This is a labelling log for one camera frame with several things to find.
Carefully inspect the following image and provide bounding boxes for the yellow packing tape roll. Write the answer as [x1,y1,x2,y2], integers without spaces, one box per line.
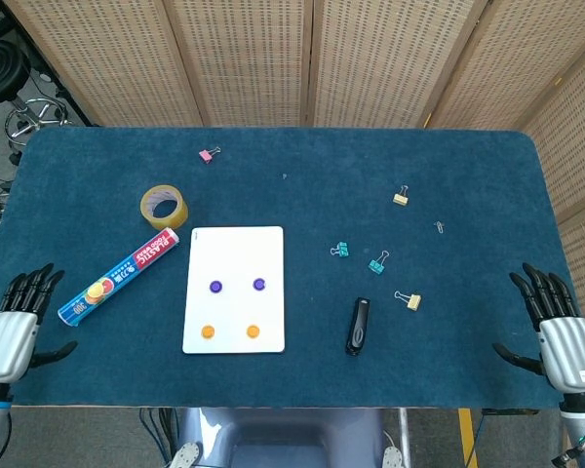
[139,183,190,232]

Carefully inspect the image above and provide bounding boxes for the woven folding screen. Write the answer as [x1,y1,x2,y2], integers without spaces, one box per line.
[2,0,585,355]

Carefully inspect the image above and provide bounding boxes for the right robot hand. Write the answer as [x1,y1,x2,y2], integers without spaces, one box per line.
[491,262,585,394]

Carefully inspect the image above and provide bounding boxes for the black stapler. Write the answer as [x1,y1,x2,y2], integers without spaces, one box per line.
[344,296,372,357]

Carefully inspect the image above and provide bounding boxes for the white perforated pad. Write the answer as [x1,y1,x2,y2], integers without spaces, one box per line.
[381,444,405,468]
[169,441,204,468]

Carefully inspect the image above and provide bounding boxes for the white magnetic board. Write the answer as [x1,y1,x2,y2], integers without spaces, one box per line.
[181,225,287,356]

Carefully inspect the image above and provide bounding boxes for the blue plastic wrap box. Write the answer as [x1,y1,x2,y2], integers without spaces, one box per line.
[57,228,181,329]

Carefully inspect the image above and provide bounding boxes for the black stool chrome base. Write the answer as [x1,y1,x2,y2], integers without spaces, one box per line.
[0,38,74,165]

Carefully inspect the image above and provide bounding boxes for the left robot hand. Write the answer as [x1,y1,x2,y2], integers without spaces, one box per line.
[0,262,79,385]

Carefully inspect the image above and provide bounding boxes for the black cables under table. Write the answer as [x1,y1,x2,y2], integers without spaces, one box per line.
[138,408,181,468]

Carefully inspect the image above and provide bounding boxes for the blue table mat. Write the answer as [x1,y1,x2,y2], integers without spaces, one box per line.
[0,126,585,410]

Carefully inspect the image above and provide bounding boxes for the silver table leg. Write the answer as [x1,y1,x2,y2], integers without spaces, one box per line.
[397,408,413,468]

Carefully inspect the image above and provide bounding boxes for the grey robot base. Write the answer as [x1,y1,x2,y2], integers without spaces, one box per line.
[177,407,386,468]

